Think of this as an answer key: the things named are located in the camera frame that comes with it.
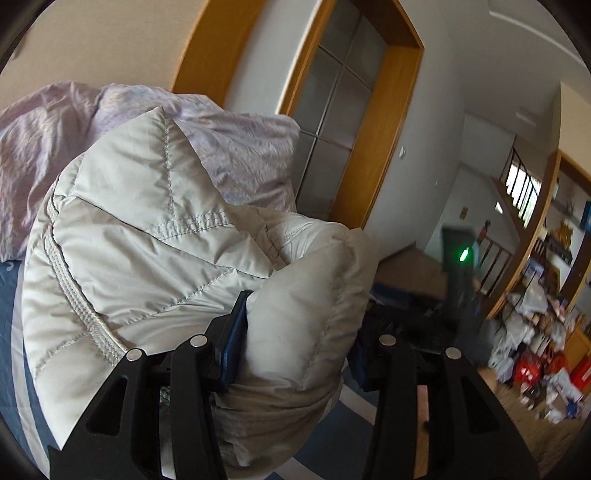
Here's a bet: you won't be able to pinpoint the beige puffer down jacket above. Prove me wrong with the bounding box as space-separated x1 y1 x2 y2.
22 135 378 479

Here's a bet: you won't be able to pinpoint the wooden stair railing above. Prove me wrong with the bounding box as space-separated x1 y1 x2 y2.
478 147 541 298

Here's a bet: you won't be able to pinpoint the blue white striped bedsheet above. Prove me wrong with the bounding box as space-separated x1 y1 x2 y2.
0 257 385 480

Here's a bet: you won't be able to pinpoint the cluttered items on floor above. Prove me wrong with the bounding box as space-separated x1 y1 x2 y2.
488 259 590 424

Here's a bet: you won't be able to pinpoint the wooden door with glass panes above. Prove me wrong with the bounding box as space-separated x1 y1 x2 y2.
172 1 424 228

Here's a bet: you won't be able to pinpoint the pink floral duvet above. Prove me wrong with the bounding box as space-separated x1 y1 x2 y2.
1 81 300 261

